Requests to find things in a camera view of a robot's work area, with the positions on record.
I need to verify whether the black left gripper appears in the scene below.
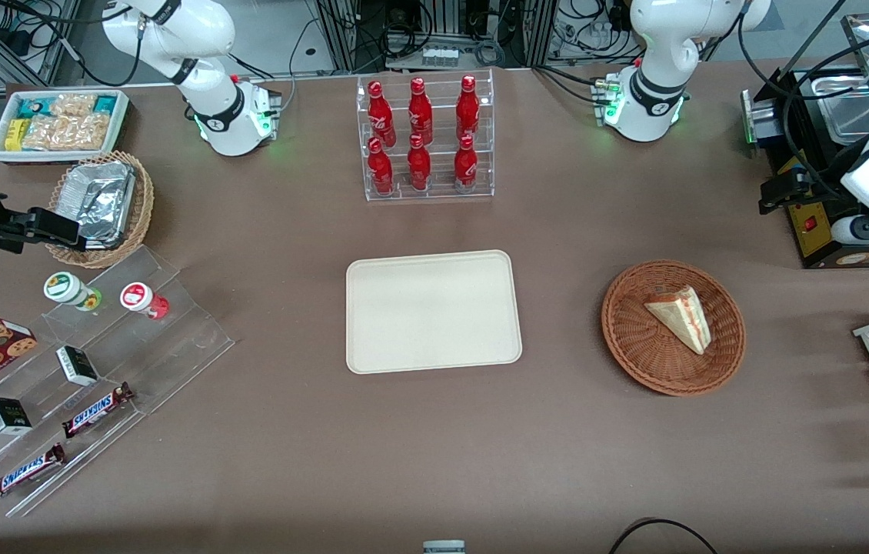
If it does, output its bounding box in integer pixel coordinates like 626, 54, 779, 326
759, 171, 849, 218

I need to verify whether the triangular sandwich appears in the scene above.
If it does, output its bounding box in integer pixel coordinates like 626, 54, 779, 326
644, 285, 711, 355

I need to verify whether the light tan wicker basket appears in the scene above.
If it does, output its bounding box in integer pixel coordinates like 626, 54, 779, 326
45, 151, 155, 269

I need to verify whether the dark brown wicker basket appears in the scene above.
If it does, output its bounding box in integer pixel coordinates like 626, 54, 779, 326
601, 260, 747, 397

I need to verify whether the beige plastic tray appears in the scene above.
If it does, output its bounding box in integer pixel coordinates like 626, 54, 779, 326
346, 250, 523, 375

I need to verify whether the black food warmer machine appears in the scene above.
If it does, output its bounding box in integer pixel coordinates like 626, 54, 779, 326
741, 12, 869, 269

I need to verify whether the green lid white cup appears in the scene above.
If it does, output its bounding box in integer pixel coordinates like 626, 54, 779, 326
44, 272, 102, 312

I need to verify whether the aluminium foil container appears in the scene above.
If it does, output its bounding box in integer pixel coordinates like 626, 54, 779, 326
56, 162, 136, 249

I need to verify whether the large clear cracker bag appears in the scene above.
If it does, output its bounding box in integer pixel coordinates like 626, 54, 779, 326
22, 114, 111, 152

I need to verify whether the steel warmer pan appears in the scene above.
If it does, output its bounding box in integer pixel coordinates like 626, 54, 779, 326
811, 73, 869, 147

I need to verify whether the red lid white cup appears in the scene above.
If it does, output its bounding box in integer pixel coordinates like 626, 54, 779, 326
120, 282, 170, 320

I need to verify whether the small clear cracker bag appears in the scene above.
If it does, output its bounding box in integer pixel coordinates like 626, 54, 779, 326
50, 93, 97, 118

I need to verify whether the small black carton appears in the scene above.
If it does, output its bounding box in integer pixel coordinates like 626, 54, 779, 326
0, 397, 33, 436
56, 346, 99, 386

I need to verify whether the clear acrylic stepped shelf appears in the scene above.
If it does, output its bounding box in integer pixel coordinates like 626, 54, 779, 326
0, 245, 236, 519

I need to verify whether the Snickers chocolate bar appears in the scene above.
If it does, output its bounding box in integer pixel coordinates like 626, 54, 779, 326
62, 382, 134, 439
0, 444, 66, 502

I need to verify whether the red cola bottle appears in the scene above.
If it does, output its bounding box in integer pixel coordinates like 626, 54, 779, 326
454, 135, 478, 191
368, 81, 397, 148
408, 77, 434, 145
456, 75, 481, 142
407, 134, 432, 192
368, 138, 395, 195

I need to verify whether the clear acrylic bottle rack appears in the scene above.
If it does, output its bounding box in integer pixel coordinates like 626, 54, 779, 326
356, 68, 495, 202

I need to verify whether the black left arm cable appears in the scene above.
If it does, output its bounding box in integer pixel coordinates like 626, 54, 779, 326
737, 0, 869, 189

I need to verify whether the aluminium frame post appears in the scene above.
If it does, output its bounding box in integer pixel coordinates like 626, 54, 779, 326
315, 0, 360, 75
531, 0, 560, 68

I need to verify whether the black looped cable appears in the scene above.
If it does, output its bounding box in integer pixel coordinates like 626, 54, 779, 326
608, 518, 720, 554

